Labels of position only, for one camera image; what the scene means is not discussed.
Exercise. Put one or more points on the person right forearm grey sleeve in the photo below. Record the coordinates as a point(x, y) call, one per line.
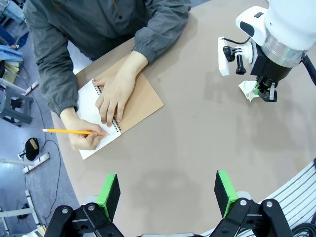
point(56, 81)

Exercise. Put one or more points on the person right hand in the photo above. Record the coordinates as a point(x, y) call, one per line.
point(82, 142)

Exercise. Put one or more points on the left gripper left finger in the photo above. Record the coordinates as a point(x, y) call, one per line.
point(111, 197)

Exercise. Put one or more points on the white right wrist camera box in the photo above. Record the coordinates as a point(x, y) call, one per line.
point(223, 59)

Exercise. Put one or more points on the blue cloth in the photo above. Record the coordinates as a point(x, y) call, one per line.
point(10, 53)

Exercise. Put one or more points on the beige book stack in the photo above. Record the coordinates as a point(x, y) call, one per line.
point(11, 71)

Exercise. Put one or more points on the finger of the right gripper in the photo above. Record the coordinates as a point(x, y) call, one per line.
point(259, 85)
point(269, 93)

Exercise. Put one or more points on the white metal frame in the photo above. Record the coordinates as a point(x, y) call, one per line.
point(14, 212)

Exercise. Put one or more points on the grey step stool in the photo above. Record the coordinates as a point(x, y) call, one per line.
point(14, 108)

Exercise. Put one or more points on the white paper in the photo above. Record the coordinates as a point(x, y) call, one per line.
point(248, 89)

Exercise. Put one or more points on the grey aluminium frame rail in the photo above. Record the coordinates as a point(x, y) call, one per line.
point(291, 195)

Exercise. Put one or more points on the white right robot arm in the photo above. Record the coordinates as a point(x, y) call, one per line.
point(291, 19)

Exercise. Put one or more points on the seated person grey jacket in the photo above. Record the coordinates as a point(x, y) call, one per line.
point(93, 22)

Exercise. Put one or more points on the person left forearm grey sleeve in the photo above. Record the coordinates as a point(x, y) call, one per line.
point(160, 32)

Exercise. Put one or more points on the black pouch with tape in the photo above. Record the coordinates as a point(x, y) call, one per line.
point(32, 149)

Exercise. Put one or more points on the person left hand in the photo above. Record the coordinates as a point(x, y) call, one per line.
point(116, 96)

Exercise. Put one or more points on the white floor bar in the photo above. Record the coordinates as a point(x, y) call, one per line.
point(37, 163)
point(32, 88)

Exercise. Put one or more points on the yellow pencil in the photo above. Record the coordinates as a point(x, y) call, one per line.
point(66, 131)

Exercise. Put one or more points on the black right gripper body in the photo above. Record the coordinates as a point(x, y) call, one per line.
point(266, 69)

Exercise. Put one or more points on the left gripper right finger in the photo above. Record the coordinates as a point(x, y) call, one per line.
point(223, 192)

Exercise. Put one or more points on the white pole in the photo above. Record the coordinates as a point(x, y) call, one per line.
point(14, 161)

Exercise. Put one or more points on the right wrist camera mount bracket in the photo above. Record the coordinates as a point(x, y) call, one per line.
point(240, 56)

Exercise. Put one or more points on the spiral notebook brown cover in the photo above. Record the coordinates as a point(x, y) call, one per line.
point(143, 98)

